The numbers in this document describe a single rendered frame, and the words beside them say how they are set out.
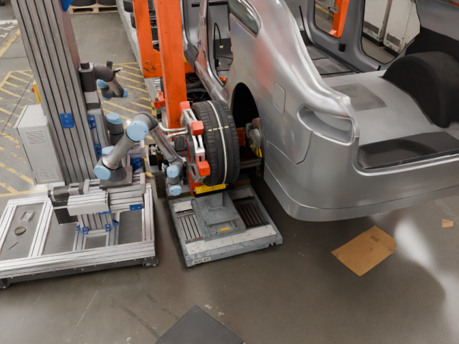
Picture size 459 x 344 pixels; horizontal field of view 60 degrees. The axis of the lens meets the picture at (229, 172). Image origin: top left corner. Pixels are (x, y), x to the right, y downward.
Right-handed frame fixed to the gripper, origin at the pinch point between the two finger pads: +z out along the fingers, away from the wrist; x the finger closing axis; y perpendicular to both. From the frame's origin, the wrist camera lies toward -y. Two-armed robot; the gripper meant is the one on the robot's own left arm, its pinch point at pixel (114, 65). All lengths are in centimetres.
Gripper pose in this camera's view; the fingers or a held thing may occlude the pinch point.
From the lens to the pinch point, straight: 368.8
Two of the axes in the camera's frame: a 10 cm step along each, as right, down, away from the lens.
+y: -1.3, 8.0, 5.8
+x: 9.9, 1.4, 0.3
